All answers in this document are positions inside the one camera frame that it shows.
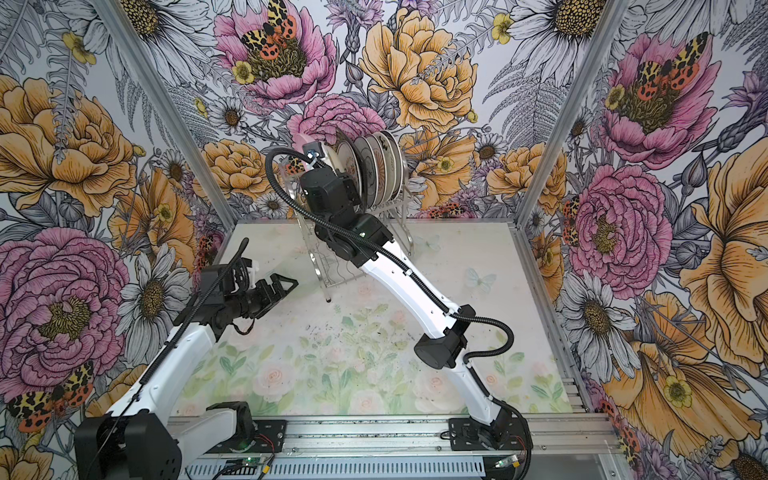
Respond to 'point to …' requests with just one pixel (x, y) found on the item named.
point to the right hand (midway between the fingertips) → (337, 180)
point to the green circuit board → (251, 461)
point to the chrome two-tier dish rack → (332, 271)
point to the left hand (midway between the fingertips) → (289, 299)
